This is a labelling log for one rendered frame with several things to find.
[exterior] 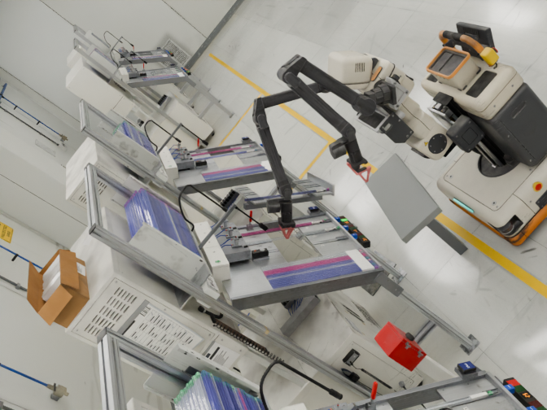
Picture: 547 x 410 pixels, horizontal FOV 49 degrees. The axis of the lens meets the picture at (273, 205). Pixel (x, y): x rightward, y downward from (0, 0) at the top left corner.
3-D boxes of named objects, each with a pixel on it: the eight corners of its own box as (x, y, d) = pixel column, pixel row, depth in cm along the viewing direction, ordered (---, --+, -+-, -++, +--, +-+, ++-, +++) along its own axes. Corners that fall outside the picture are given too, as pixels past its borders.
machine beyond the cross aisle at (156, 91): (201, 76, 941) (98, -8, 853) (212, 86, 869) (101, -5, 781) (147, 144, 955) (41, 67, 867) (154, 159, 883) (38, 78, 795)
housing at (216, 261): (209, 245, 319) (207, 220, 313) (231, 290, 276) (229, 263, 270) (194, 247, 317) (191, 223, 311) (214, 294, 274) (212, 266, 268)
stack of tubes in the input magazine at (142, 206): (181, 213, 306) (138, 185, 293) (201, 258, 261) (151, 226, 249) (166, 233, 307) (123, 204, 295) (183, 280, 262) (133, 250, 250)
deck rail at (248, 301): (381, 279, 278) (382, 267, 276) (383, 281, 276) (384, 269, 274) (231, 309, 259) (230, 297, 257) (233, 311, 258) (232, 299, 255)
